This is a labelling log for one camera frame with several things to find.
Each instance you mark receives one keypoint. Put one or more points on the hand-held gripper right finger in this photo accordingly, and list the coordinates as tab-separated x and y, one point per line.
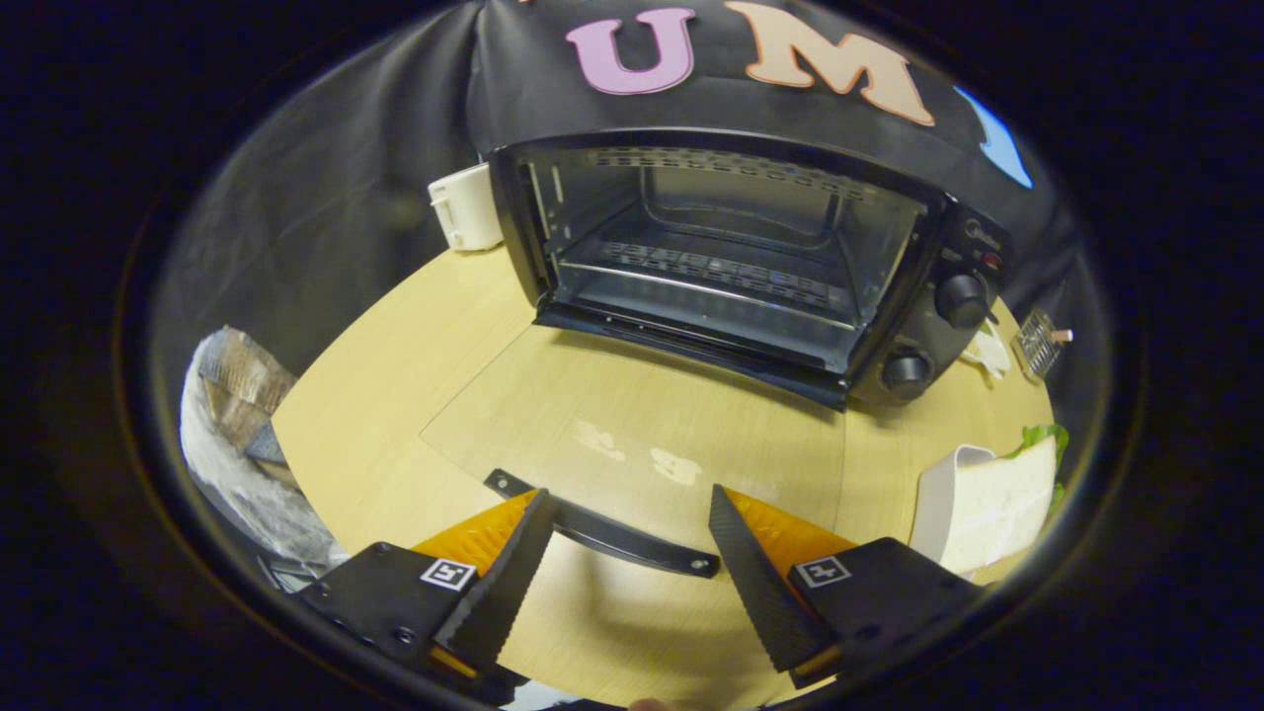
760	592

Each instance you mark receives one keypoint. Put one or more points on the small white compartment dish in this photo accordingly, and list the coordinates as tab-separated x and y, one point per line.
989	354

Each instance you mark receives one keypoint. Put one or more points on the black toaster oven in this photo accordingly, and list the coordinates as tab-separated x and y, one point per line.
918	326

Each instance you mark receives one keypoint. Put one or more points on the black backdrop cloth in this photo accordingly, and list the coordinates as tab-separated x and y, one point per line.
326	197

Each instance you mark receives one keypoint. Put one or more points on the white bread lettuce sandwich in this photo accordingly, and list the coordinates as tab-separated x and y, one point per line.
997	504

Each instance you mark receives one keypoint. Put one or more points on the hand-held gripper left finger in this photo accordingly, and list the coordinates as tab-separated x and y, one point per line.
499	592

